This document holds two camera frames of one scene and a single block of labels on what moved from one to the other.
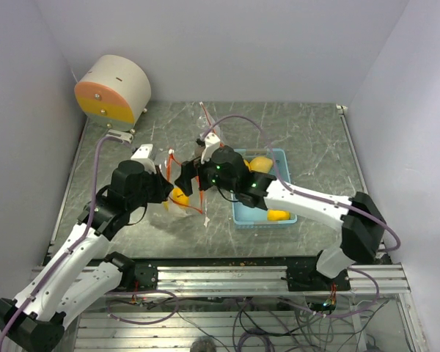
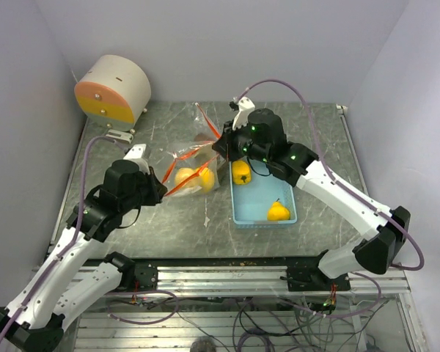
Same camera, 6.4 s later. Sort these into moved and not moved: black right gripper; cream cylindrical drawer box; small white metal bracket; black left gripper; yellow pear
Moved: black right gripper
Not moved: yellow pear; black left gripper; cream cylindrical drawer box; small white metal bracket
